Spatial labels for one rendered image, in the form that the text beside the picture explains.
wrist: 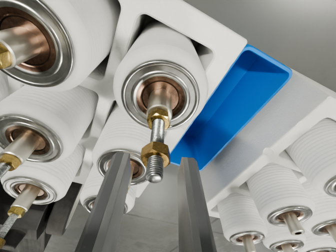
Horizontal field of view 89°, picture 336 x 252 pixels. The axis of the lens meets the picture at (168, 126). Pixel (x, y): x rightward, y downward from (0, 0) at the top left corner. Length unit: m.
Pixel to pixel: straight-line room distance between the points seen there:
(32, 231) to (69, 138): 0.46
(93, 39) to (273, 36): 0.37
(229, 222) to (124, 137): 0.33
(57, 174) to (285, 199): 0.38
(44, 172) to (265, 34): 0.48
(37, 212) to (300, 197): 0.62
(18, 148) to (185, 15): 0.23
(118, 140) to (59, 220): 0.45
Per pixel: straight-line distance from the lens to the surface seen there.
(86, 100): 0.28
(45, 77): 0.19
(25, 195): 0.35
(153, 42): 0.17
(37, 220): 0.64
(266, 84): 0.39
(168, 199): 0.84
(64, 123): 0.23
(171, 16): 0.22
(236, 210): 0.46
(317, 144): 0.36
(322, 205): 0.49
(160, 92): 0.16
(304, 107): 0.35
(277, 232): 0.54
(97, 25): 0.20
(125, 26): 0.23
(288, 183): 0.40
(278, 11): 0.45
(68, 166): 0.34
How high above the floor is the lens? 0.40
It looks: 52 degrees down
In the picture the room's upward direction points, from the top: 179 degrees counter-clockwise
